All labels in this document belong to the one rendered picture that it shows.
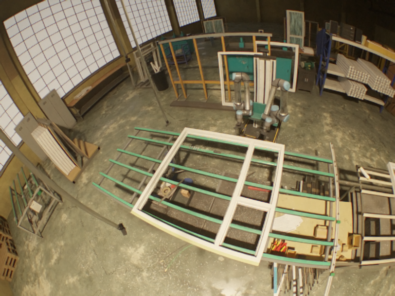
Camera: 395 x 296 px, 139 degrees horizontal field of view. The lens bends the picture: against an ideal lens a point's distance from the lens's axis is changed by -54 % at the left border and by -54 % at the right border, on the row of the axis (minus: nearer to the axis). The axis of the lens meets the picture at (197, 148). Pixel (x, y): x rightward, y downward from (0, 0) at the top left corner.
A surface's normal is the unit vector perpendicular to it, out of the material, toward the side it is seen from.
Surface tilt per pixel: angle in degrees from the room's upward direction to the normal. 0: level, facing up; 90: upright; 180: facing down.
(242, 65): 90
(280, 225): 0
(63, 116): 90
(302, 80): 90
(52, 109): 90
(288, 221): 0
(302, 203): 0
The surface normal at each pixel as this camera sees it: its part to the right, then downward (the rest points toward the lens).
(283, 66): -0.38, 0.73
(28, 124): 0.90, 0.17
